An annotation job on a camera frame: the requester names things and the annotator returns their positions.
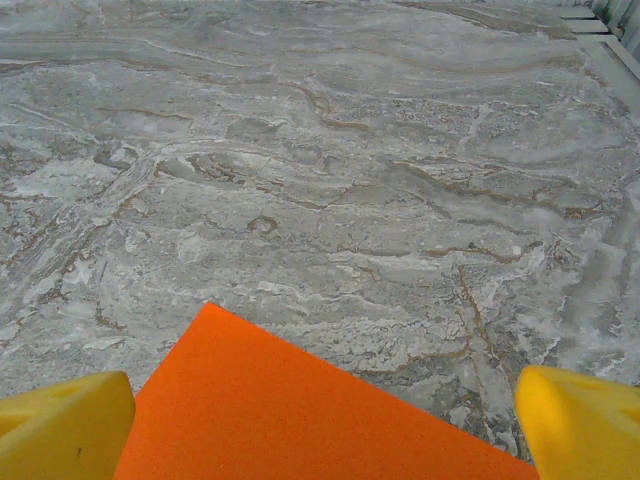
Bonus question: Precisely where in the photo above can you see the aluminium side rail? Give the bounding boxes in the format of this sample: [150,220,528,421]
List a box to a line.
[559,0,640,94]

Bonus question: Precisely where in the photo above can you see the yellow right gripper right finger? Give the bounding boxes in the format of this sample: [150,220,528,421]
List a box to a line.
[514,364,640,480]

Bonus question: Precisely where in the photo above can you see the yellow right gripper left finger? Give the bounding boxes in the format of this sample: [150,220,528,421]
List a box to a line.
[0,370,137,480]

